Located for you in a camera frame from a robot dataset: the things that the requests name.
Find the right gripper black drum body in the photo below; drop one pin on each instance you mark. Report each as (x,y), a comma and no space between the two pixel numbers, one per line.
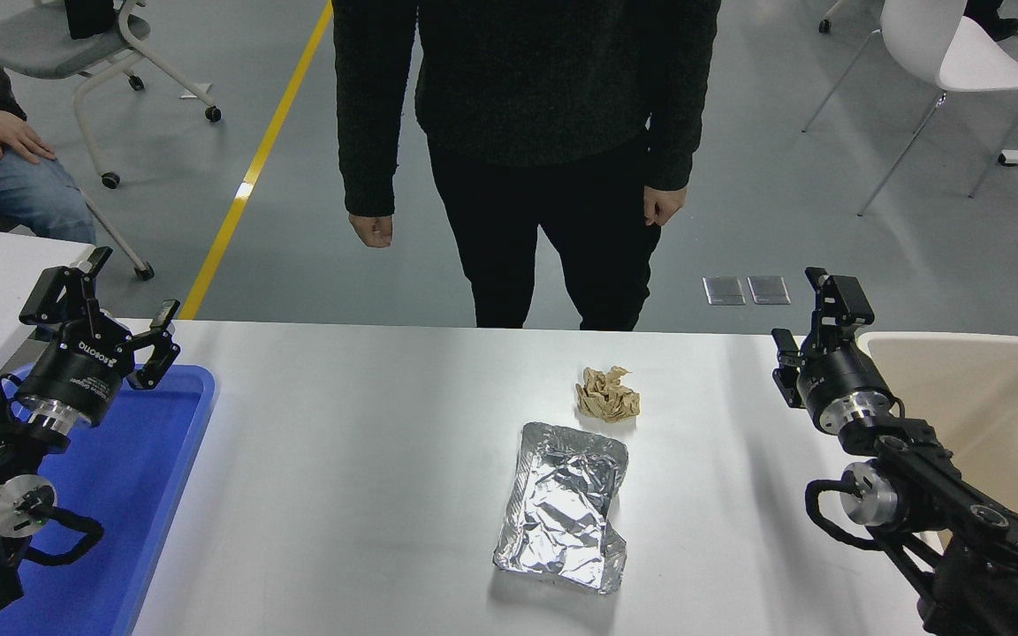
(840,378)

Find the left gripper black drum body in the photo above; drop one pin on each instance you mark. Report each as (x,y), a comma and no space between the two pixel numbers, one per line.
(76,375)

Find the tan paper ball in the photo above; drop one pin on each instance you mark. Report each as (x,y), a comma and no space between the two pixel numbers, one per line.
(606,397)

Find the silver foil tray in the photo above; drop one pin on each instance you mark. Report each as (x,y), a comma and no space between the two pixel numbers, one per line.
(562,512)

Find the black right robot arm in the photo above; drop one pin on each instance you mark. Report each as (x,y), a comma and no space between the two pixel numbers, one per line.
(942,477)

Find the seated person's left hand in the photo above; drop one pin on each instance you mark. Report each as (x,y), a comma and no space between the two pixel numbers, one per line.
(10,132)

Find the standing person's left hand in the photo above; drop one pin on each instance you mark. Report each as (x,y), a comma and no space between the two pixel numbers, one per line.
(665,205)

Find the standing person's right hand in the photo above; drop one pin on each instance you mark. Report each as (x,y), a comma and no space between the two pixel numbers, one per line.
(374,230)

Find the seated person's wheeled chair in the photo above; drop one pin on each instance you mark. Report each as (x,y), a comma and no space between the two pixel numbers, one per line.
(146,273)

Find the silver floor outlet plate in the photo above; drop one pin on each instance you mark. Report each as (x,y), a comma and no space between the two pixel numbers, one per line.
(725,291)
(770,290)

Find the blue plastic tray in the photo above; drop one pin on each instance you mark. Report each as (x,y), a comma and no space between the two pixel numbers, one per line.
(138,495)

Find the large pale plastic bin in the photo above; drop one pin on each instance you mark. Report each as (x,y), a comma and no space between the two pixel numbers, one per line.
(1004,397)

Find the grey wheeled chair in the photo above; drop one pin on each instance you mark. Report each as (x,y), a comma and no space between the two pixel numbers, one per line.
(41,49)

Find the white shell chair metal legs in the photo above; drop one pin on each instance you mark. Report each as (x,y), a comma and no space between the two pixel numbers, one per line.
(960,62)

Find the black item on chair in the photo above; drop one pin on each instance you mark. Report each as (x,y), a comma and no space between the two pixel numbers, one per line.
(89,18)

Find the white caster chair base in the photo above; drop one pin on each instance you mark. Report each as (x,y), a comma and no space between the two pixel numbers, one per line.
(827,26)

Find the standing person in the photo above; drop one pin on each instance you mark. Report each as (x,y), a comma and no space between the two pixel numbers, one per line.
(527,88)

